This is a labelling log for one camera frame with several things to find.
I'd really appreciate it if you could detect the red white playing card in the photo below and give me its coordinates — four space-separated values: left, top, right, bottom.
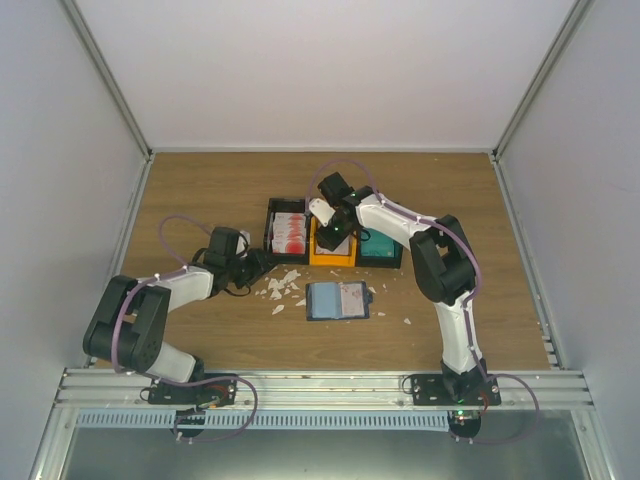
339 282 368 318

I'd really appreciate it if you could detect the blue card holder wallet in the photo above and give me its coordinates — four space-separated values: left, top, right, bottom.
305 281 374 322

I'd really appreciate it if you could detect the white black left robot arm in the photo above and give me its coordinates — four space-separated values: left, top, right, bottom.
82 227 276 404

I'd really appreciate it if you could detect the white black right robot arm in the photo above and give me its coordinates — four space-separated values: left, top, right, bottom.
306 172 486 405

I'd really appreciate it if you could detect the yellow middle card bin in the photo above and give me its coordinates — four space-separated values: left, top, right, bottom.
309 218 358 268

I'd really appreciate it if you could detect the red white card stack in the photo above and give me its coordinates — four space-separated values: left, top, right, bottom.
271 212 307 255

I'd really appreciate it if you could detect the teal card stack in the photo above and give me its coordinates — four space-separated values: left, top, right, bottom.
360 231 395 258

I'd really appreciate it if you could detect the black left card bin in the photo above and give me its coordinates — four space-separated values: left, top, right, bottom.
263 198 310 265

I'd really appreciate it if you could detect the black card bin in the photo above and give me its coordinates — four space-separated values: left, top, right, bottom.
356 229 403 269
263 198 310 265

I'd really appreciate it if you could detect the black right card bin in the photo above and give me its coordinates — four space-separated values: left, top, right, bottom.
356 229 403 269

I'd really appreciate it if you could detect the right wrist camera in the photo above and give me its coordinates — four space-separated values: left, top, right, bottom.
308 198 335 227

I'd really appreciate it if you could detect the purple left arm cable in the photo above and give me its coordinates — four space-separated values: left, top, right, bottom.
112 214 216 376

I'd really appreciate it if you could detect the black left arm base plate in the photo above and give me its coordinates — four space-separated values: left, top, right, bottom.
140 373 238 408

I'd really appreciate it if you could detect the grey slotted cable duct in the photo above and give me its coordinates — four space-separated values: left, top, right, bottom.
76 409 449 432

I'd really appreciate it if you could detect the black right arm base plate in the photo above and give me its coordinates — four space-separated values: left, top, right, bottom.
401 373 502 407

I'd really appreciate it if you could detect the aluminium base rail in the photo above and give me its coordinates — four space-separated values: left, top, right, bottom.
54 369 594 410

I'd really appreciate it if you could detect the aluminium corner post left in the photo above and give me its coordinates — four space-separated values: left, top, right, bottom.
58 0 153 163

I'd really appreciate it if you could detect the aluminium corner post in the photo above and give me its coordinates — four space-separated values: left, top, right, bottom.
58 0 153 163
490 0 594 163

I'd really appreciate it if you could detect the aluminium corner post right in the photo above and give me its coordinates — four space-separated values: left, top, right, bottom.
490 0 594 163

